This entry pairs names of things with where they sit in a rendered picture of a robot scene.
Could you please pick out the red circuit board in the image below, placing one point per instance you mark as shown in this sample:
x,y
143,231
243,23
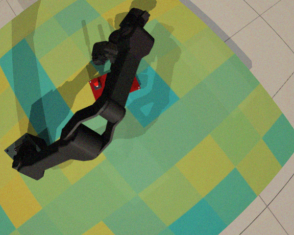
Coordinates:
x,y
97,86

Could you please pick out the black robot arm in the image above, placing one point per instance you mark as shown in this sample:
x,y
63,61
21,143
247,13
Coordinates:
x,y
130,44

